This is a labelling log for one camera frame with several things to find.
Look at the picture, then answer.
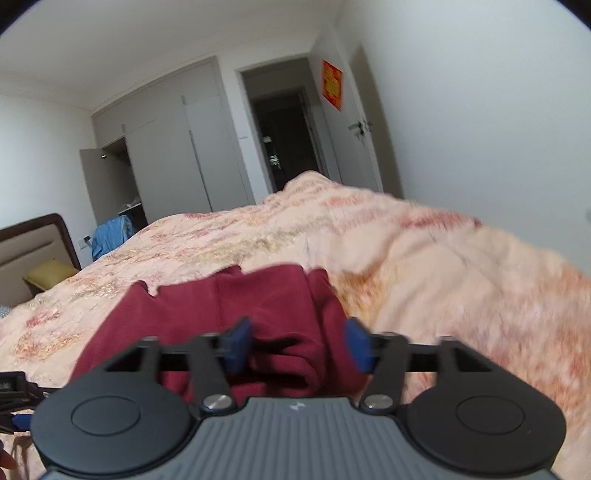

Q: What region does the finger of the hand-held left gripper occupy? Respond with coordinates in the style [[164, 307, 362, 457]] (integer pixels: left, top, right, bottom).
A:
[[0, 386, 63, 435]]

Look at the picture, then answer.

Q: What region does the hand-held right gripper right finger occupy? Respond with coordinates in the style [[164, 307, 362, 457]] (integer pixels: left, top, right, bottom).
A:
[[344, 316, 493, 414]]

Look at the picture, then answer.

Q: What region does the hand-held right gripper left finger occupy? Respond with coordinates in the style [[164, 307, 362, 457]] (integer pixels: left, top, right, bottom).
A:
[[104, 316, 254, 412]]

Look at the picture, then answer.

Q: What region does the dark red shirt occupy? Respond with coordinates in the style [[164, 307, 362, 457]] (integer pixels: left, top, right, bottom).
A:
[[69, 264, 370, 407]]

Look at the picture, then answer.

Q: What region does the person's left hand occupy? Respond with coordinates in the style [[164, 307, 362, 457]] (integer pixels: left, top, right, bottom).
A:
[[0, 438, 20, 472]]

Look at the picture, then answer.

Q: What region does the peach floral blanket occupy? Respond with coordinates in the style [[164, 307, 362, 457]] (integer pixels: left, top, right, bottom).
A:
[[0, 171, 591, 480]]

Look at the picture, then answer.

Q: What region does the yellow pillow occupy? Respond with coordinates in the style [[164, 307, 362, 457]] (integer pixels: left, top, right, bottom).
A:
[[23, 261, 79, 291]]

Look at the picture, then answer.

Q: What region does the brown padded headboard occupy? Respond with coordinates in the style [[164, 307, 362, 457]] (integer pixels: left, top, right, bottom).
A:
[[0, 213, 83, 308]]

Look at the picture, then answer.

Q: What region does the blue cloth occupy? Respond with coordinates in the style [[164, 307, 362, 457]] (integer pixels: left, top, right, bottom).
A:
[[91, 215, 136, 261]]

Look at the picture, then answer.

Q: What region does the white room door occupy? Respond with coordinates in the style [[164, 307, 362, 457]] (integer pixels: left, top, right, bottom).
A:
[[314, 44, 386, 195]]

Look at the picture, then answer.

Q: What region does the grey wardrobe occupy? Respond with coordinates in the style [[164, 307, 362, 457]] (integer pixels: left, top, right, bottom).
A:
[[78, 58, 257, 227]]

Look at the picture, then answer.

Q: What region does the red door decoration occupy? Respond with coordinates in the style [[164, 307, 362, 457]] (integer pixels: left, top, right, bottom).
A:
[[322, 59, 343, 112]]

